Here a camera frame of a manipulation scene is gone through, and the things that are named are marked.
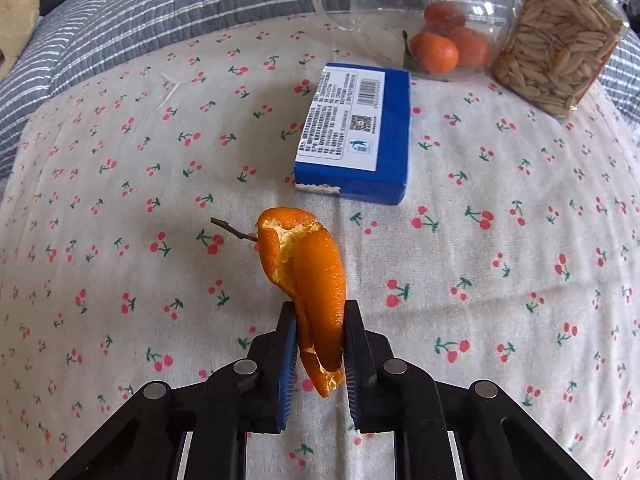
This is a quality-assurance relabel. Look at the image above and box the blue cardboard box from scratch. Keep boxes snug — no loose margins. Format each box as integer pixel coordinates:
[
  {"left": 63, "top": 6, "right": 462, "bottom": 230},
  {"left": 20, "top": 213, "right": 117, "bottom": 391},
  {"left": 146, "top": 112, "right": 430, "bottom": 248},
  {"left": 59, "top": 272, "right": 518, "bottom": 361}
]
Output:
[{"left": 294, "top": 62, "right": 412, "bottom": 206}]

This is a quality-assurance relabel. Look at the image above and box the cherry print cloth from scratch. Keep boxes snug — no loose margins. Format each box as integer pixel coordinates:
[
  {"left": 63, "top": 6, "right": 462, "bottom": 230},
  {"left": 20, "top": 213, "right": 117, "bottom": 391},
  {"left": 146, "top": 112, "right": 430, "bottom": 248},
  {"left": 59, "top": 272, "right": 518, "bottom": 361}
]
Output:
[{"left": 0, "top": 10, "right": 640, "bottom": 480}]

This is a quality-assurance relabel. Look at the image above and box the clear jar of seeds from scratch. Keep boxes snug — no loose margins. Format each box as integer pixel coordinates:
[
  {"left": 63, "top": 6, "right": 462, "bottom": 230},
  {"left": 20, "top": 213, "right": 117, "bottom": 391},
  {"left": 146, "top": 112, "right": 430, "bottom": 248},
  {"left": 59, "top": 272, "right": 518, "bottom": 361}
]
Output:
[{"left": 491, "top": 0, "right": 632, "bottom": 121}]

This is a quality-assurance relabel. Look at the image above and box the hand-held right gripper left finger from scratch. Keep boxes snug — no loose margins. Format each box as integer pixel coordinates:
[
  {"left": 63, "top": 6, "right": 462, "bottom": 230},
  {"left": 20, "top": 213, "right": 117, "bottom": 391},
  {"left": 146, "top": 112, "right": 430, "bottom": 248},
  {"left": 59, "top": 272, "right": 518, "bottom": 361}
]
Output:
[{"left": 50, "top": 301, "right": 301, "bottom": 480}]

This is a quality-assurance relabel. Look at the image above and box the orange peel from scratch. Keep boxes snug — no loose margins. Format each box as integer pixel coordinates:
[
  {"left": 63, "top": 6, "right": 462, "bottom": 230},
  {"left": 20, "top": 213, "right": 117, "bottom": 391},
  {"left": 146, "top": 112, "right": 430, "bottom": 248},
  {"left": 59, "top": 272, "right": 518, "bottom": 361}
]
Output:
[{"left": 256, "top": 206, "right": 347, "bottom": 400}]

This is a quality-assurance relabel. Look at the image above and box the tangerine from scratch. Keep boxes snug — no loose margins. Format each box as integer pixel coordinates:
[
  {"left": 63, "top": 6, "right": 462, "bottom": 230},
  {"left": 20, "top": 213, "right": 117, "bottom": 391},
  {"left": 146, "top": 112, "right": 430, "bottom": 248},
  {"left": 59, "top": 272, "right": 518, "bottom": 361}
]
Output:
[
  {"left": 424, "top": 1, "right": 468, "bottom": 31},
  {"left": 447, "top": 26, "right": 491, "bottom": 69},
  {"left": 411, "top": 31, "right": 460, "bottom": 73}
]

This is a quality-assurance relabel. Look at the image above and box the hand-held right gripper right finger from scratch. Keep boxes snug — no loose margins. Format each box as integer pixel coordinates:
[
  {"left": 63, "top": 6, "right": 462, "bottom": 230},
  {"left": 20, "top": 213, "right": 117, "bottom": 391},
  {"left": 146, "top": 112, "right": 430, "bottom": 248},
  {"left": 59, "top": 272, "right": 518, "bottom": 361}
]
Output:
[{"left": 341, "top": 299, "right": 593, "bottom": 480}]

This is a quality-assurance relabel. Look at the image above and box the thin brown twig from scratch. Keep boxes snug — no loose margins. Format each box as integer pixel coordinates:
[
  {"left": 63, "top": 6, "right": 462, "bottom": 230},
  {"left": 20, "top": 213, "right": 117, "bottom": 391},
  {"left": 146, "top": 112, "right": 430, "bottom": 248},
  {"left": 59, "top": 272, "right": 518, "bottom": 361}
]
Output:
[{"left": 210, "top": 217, "right": 261, "bottom": 242}]

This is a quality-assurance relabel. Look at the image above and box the grey striped quilt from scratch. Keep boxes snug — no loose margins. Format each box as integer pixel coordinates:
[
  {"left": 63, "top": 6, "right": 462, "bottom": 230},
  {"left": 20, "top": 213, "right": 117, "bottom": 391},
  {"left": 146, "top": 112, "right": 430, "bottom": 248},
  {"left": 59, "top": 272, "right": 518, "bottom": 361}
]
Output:
[{"left": 0, "top": 0, "right": 640, "bottom": 181}]

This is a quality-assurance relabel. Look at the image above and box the beige soft object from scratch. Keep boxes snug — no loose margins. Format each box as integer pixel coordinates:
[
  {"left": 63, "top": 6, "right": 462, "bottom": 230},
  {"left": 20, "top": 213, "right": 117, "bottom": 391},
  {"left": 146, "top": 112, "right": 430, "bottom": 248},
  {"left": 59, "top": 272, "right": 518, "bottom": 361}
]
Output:
[{"left": 0, "top": 0, "right": 41, "bottom": 73}]

